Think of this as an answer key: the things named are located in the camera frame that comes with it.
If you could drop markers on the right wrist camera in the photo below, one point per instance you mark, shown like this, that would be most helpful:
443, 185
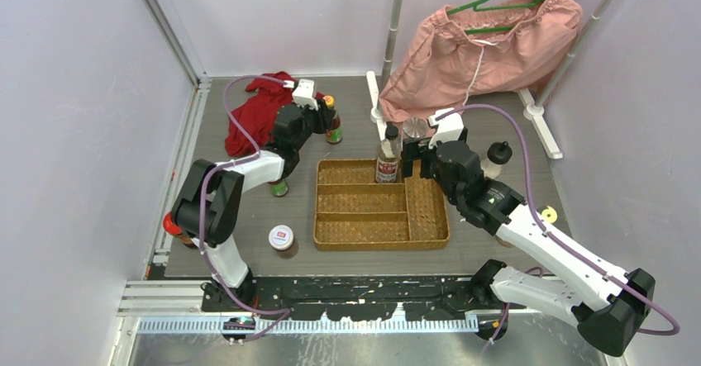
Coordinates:
447, 125

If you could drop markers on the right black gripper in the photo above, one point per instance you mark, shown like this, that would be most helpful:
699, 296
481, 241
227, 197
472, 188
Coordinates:
416, 149

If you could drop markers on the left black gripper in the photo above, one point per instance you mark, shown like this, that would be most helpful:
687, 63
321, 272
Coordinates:
325, 116

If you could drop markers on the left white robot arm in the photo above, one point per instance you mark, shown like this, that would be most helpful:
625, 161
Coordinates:
207, 206

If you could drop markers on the white lid sauce jar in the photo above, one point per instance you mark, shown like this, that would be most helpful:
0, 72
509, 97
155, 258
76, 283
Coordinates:
283, 241

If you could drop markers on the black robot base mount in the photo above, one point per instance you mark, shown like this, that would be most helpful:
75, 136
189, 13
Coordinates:
356, 299

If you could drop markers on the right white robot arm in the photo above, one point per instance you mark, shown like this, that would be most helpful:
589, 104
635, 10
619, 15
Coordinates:
604, 303

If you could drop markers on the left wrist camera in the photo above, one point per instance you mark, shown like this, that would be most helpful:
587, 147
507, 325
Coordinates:
303, 92

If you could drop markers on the yellow lid spice jar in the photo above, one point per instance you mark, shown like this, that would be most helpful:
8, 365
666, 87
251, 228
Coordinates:
549, 214

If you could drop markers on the woven bamboo divided tray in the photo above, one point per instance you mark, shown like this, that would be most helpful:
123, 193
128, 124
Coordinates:
354, 213

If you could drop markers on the pink shorts garment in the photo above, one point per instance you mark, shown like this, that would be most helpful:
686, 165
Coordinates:
454, 56

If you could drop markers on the red cloth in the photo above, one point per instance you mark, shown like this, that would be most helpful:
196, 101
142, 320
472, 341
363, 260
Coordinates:
257, 116

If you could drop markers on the black cap pepper grinder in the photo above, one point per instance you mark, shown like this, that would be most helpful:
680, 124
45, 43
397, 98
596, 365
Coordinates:
503, 242

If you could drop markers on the yellow cap chili sauce bottle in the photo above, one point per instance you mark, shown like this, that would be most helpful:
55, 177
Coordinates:
278, 188

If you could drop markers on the clear jar silver lid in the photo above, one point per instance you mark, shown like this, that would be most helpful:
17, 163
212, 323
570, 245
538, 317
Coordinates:
414, 132

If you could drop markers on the red cap bottle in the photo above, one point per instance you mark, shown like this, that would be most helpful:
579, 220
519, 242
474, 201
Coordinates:
171, 228

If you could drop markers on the tall soy sauce bottle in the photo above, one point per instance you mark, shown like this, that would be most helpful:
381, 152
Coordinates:
388, 156

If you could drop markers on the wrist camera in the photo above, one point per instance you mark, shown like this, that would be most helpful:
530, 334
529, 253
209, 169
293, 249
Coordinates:
447, 125
303, 92

